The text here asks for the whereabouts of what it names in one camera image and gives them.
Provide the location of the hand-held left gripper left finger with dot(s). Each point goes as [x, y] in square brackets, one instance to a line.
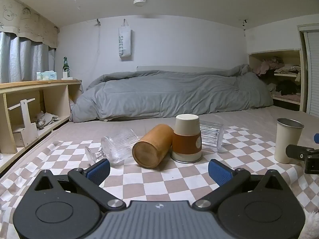
[98, 170]

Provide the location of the tissue pack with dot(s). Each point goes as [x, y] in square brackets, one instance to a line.
[47, 75]

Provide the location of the ribbed glass tumbler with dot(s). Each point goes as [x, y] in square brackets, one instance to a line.
[211, 135]

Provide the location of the white charger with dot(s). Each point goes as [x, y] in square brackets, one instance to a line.
[65, 75]

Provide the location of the wooden cup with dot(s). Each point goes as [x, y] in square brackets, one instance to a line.
[152, 147]

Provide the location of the crumpled cloth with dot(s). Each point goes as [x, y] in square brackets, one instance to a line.
[46, 119]

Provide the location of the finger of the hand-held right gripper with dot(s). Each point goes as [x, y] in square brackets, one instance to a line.
[300, 151]

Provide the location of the round white ceiling detector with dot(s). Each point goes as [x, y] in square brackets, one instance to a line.
[139, 1]

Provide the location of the white slatted door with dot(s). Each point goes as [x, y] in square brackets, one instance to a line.
[311, 72]

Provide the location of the checkered cloth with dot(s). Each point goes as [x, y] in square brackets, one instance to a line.
[154, 179]

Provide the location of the ribbed glass goblet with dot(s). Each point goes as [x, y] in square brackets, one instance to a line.
[117, 145]

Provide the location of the wall clip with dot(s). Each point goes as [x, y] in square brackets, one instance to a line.
[98, 22]

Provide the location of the cream metal cup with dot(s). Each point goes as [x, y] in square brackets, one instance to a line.
[286, 139]

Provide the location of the grey curtain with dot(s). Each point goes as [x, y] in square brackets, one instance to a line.
[22, 59]

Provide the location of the wooden stand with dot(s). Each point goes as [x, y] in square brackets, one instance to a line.
[26, 122]

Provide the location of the pile of folded clothes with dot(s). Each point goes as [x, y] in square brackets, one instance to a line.
[279, 76]

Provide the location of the cream cup with brown sleeve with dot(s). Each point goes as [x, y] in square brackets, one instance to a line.
[186, 139]

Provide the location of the wooden clothes shelf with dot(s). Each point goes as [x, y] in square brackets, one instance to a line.
[276, 77]

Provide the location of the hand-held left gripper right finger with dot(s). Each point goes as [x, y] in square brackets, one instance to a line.
[219, 171]

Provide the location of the wooden side shelf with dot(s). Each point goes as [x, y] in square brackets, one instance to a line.
[30, 109]

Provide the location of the grey duvet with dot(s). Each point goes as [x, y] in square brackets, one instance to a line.
[169, 97]

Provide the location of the green glass bottle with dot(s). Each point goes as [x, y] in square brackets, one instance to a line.
[65, 66]

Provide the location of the white hanging fabric bag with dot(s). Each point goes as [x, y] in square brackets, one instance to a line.
[124, 41]

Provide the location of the beige printed curtain valance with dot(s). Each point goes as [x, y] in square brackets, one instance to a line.
[27, 22]

